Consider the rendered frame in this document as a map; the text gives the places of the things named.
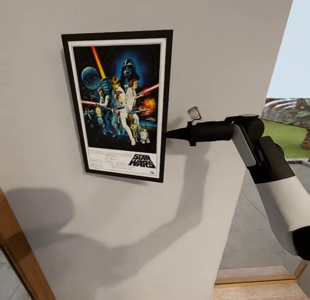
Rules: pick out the fixed window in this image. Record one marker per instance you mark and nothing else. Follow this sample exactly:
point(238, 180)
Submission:
point(252, 255)

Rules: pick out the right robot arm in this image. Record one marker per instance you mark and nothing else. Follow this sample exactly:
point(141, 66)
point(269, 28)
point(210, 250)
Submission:
point(285, 200)

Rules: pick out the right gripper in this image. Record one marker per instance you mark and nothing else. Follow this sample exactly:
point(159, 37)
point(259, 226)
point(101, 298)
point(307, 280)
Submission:
point(201, 132)

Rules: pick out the poster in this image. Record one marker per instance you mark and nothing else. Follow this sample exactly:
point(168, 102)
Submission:
point(120, 84)

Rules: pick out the door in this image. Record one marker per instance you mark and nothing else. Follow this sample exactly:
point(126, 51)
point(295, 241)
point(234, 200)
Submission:
point(21, 277)

